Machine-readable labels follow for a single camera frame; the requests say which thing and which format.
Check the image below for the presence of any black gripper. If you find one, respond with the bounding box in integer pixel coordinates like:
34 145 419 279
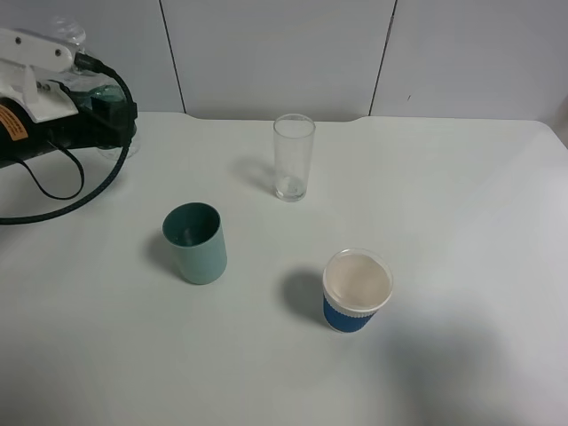
33 80 138 151

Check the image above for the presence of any clear green-label water bottle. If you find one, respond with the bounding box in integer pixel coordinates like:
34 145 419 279
48 15 139 159

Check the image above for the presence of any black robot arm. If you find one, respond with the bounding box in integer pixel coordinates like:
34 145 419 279
1 80 138 168

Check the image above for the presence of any teal green plastic cup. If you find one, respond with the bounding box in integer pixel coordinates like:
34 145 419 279
162 202 227 285

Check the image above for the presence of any blue white paper cup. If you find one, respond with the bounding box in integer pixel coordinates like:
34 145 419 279
322 248 393 333

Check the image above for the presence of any tall clear drinking glass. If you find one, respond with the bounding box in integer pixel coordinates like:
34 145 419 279
272 114 316 201

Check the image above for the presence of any black camera cable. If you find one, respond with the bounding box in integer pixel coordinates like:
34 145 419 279
0 51 138 225

